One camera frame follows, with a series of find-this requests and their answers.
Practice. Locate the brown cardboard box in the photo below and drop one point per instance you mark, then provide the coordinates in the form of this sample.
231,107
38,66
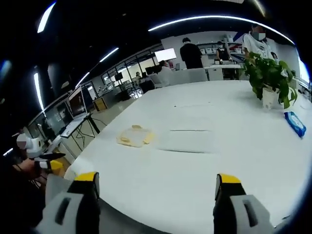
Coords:
100,104

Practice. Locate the blue wet wipes packet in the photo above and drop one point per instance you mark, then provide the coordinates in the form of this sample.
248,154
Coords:
295,123

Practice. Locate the ceiling light strip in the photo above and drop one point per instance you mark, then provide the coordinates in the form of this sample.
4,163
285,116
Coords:
38,90
46,17
109,54

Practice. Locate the open laptop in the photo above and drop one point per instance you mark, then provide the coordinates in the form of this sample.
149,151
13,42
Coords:
77,104

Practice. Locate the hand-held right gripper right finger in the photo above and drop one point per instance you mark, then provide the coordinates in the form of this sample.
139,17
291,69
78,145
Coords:
234,202

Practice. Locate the laptop stand with black legs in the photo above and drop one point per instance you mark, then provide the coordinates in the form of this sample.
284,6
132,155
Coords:
84,129

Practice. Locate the long curved ceiling light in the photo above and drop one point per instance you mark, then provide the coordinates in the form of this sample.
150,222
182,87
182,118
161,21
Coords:
219,18

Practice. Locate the clear bag of food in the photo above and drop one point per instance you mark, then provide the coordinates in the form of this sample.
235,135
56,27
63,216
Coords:
135,137

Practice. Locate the green potted plant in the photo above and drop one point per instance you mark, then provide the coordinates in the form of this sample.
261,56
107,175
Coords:
265,70

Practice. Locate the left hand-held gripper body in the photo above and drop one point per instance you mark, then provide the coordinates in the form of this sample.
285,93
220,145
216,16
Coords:
34,146

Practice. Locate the white chair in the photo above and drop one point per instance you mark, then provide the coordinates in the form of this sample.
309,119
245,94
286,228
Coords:
197,75

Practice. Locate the white plant pot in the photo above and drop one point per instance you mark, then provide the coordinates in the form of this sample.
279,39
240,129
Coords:
270,98

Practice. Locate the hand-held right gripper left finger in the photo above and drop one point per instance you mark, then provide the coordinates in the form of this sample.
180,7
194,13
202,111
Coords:
73,200

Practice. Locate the white lit monitor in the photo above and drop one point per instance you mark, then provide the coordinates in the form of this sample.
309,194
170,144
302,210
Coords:
165,55

